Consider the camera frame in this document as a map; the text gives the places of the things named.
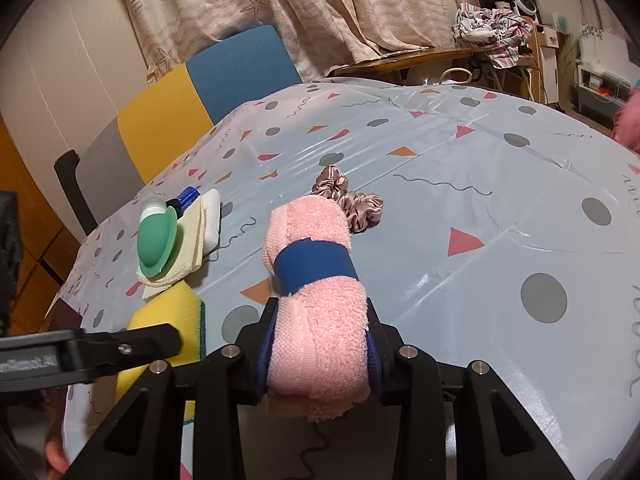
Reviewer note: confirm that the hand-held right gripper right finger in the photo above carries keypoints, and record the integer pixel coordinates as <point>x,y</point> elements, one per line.
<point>374,360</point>

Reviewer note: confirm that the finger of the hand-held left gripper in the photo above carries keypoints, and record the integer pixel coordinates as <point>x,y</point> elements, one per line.
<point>125,347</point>

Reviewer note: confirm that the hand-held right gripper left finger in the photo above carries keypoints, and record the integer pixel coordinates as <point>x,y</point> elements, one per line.
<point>264,360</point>

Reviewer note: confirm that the yellow sponge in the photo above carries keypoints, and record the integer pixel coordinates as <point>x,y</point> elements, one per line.
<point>165,305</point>

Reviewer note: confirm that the pink towel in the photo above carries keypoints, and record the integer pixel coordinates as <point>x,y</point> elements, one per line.
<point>320,300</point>

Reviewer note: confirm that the green silicone travel bottle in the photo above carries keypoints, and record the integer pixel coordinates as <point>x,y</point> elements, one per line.
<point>157,242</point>

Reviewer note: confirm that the cream cloth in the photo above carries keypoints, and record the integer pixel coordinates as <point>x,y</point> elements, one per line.
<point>192,245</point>

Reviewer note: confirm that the pink satin scrunchie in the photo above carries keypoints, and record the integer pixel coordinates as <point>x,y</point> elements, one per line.
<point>357,207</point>

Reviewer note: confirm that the white bottle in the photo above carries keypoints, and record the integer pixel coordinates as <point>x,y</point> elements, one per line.
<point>212,210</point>

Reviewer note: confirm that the person's left hand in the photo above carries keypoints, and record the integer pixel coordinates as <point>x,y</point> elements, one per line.
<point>56,457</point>

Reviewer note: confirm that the blue shiny packet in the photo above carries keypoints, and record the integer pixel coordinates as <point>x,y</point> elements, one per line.
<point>187,197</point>

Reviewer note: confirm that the wooden cabinet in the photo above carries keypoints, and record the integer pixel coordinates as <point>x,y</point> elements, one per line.
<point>25,170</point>

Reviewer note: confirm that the grey yellow blue chair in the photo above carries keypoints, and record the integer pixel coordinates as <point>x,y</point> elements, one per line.
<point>165,110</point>

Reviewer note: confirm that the wooden side table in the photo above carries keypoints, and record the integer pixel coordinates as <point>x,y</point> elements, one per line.
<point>400,60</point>

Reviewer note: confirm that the white and wood shelf unit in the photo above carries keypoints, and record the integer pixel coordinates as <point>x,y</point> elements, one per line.
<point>550,65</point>

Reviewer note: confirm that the pink fluffy cloth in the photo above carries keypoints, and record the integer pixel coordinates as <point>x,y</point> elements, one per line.
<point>629,120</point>

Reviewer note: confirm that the pile of patterned clothes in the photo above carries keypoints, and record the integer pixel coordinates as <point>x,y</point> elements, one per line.
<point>490,27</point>

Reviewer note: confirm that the white storage rack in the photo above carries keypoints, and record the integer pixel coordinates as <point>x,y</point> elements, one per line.
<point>600,85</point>

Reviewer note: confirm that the beige patterned curtain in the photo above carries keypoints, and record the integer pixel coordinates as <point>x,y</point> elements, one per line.
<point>300,0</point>

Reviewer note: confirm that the white fan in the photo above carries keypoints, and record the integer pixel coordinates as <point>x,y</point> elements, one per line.
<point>525,5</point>

